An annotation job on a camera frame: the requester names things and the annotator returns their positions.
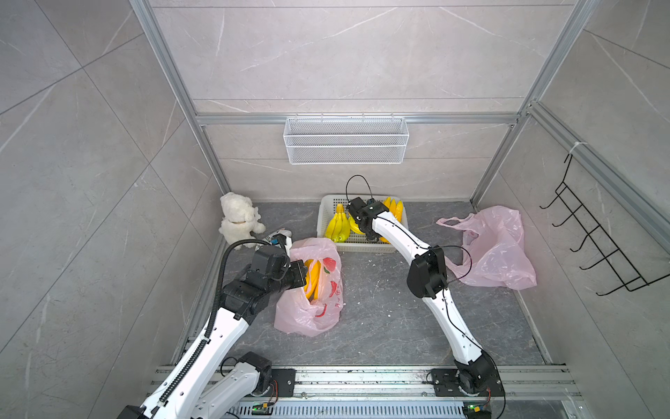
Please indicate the bright yellow banana bunch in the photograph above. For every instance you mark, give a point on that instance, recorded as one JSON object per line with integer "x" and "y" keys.
{"x": 390, "y": 209}

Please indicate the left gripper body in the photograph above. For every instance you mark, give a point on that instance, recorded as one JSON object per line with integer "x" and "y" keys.
{"x": 294, "y": 278}

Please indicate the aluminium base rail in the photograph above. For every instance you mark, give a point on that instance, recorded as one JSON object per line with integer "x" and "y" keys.
{"x": 398, "y": 392}

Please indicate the plain pink plastic bag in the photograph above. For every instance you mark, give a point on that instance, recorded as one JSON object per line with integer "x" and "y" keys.
{"x": 493, "y": 249}

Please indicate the white teddy bear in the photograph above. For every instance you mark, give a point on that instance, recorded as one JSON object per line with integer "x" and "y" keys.
{"x": 241, "y": 219}

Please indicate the yellow-green banana bunch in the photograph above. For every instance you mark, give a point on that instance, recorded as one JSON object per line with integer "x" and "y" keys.
{"x": 338, "y": 229}

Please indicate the black wire hook rack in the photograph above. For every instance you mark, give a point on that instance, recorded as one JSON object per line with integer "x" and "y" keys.
{"x": 608, "y": 252}

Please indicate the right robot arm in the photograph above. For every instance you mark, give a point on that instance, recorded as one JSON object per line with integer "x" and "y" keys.
{"x": 428, "y": 280}

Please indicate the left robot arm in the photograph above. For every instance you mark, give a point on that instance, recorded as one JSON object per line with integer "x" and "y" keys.
{"x": 220, "y": 335}

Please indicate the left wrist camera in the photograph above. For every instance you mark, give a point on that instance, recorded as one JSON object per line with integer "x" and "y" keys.
{"x": 284, "y": 243}

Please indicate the white wire wall basket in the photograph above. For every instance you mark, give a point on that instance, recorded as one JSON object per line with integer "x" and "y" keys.
{"x": 346, "y": 140}

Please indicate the white plastic basket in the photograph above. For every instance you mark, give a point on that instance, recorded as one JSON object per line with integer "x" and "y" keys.
{"x": 356, "y": 242}

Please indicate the pink printed plastic bag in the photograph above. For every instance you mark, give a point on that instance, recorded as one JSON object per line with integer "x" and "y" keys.
{"x": 314, "y": 308}

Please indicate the orange-yellow banana bunch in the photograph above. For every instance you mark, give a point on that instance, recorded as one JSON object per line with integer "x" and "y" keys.
{"x": 311, "y": 289}

